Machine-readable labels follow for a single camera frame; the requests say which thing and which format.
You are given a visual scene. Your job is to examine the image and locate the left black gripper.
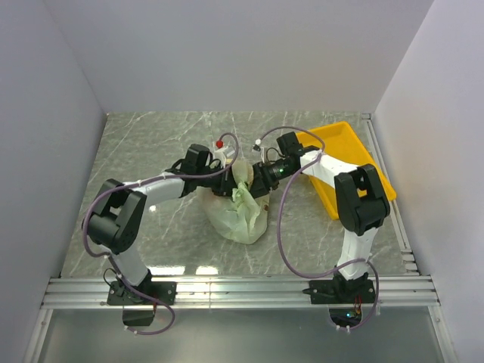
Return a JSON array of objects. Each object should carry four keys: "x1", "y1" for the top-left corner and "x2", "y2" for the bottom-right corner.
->
[{"x1": 197, "y1": 164, "x2": 244, "y2": 198}]

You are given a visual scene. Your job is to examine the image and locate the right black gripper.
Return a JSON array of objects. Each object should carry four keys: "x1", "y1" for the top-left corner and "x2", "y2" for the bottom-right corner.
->
[{"x1": 247, "y1": 160, "x2": 296, "y2": 202}]

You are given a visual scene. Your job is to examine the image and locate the pale green plastic bag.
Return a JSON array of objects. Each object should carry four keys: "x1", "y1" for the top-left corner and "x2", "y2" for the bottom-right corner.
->
[{"x1": 196, "y1": 160, "x2": 270, "y2": 244}]

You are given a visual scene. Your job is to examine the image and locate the yellow plastic tray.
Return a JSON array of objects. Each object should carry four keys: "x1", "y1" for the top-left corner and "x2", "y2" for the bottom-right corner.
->
[{"x1": 296, "y1": 121, "x2": 377, "y2": 220}]

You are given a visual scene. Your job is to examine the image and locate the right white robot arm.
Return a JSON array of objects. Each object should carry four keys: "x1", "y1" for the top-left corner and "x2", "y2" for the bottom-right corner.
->
[{"x1": 250, "y1": 132, "x2": 390, "y2": 302}]

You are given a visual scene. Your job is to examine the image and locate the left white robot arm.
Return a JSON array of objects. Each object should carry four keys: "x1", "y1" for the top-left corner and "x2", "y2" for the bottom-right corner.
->
[{"x1": 82, "y1": 144, "x2": 238, "y2": 304}]

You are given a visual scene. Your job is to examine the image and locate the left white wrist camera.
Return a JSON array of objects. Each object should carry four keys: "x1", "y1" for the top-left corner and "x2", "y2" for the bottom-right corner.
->
[{"x1": 213, "y1": 140, "x2": 235, "y2": 168}]

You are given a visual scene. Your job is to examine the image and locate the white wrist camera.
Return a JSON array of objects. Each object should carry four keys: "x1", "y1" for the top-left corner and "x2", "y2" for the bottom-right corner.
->
[
  {"x1": 213, "y1": 140, "x2": 235, "y2": 168},
  {"x1": 252, "y1": 138, "x2": 265, "y2": 153}
]

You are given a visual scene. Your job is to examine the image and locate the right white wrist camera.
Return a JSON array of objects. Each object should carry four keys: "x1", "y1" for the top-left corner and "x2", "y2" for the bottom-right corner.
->
[{"x1": 252, "y1": 138, "x2": 265, "y2": 153}]

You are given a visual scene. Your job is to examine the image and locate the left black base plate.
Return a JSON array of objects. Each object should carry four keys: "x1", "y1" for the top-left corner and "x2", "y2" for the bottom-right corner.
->
[{"x1": 107, "y1": 281, "x2": 176, "y2": 306}]

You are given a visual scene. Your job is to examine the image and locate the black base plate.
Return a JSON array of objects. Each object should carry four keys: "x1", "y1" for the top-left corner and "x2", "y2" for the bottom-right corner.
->
[
  {"x1": 107, "y1": 281, "x2": 176, "y2": 306},
  {"x1": 302, "y1": 278, "x2": 376, "y2": 305}
]

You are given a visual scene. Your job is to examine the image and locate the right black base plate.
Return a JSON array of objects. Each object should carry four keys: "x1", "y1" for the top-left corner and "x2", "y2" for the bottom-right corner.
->
[{"x1": 302, "y1": 278, "x2": 376, "y2": 305}]

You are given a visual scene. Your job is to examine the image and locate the aluminium mounting rail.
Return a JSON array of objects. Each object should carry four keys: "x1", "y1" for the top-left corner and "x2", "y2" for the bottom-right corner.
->
[{"x1": 41, "y1": 275, "x2": 440, "y2": 309}]

